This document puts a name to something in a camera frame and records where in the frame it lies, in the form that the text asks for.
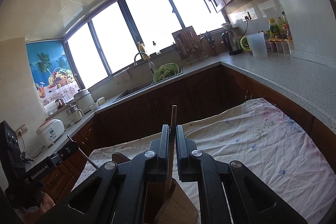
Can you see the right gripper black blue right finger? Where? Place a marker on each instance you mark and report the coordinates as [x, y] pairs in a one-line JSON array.
[[229, 192]]

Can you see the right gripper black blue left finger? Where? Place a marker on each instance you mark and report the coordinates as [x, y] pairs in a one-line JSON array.
[[115, 193]]

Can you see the light wooden chopstick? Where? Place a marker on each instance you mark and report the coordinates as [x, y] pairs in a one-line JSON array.
[[171, 151]]

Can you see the person's left hand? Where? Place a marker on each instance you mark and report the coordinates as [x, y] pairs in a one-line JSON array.
[[32, 214]]

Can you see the wooden utensil holder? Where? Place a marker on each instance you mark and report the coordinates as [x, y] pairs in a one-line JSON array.
[[173, 205]]

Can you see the white floral tablecloth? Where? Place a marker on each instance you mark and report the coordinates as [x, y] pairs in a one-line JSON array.
[[275, 148]]

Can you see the white rice cooker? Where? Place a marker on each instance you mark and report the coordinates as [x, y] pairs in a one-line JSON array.
[[50, 131]]

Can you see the small white blender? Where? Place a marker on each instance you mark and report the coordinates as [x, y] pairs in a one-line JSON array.
[[74, 113]]

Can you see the white steamer pot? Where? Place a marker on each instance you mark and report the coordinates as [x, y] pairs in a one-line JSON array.
[[84, 100]]

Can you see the fruit poster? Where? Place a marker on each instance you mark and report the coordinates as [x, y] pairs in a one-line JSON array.
[[51, 71]]

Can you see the chrome sink faucet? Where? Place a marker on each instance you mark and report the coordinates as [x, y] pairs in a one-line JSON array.
[[144, 56]]

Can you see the green vegetable colander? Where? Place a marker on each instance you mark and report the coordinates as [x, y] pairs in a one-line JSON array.
[[165, 71]]

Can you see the knife rack with board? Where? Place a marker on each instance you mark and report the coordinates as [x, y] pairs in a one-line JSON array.
[[188, 44]]

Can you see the white plastic jug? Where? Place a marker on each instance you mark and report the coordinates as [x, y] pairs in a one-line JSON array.
[[256, 44]]

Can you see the black electric kettle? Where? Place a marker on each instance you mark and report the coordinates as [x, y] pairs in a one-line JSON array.
[[232, 43]]

